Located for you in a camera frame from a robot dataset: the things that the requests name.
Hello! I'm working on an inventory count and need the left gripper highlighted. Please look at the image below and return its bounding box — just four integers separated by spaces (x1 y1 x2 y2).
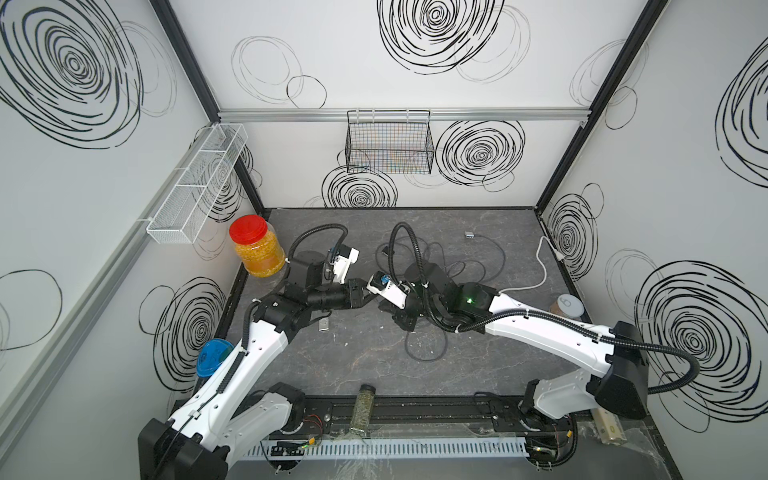
308 278 376 313

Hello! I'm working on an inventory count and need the yellow plug grey cable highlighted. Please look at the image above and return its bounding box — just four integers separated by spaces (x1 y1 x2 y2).
374 235 469 283

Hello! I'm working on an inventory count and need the green plug grey cable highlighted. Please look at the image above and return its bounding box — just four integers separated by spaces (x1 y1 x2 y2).
461 232 508 283

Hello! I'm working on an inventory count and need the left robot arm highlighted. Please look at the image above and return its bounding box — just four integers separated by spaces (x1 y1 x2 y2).
138 223 370 479

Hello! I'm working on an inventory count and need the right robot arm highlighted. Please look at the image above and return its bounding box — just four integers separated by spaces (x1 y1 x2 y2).
371 222 701 420

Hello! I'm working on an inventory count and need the red lid corn jar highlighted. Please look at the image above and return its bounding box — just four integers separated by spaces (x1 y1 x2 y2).
229 214 286 278

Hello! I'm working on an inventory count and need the glass spice bottle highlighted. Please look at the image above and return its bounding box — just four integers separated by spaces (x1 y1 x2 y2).
349 384 376 437

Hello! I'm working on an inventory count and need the white lid jar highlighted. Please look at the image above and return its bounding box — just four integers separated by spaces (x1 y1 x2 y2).
549 294 585 320

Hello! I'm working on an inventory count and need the blue lid jar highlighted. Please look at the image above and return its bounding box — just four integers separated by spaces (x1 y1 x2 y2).
196 338 234 378

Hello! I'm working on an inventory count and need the beige small bottle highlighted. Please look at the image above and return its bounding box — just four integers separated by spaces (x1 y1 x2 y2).
591 407 627 446

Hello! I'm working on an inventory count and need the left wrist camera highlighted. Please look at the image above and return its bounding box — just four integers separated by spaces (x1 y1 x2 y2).
332 244 359 284

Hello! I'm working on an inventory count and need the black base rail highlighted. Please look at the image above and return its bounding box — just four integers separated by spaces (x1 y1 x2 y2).
299 392 592 437

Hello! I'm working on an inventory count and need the white power strip cord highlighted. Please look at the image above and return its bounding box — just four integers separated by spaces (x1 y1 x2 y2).
497 235 568 295

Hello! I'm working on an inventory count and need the black wire basket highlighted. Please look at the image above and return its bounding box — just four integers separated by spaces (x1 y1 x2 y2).
344 120 435 175

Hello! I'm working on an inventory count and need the white slotted cable duct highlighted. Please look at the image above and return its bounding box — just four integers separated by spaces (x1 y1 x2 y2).
243 437 529 461

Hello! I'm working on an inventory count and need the aluminium wall rail back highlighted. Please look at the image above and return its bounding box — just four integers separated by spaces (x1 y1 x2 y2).
219 107 591 123

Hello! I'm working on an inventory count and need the aluminium wall rail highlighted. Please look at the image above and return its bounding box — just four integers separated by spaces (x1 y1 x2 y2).
219 107 591 123
1 151 225 454

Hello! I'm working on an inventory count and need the white wire shelf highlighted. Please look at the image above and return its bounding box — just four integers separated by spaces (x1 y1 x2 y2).
146 123 247 244

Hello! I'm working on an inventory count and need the aluminium wall rail left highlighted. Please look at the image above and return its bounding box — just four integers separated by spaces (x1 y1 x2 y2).
1 151 225 454

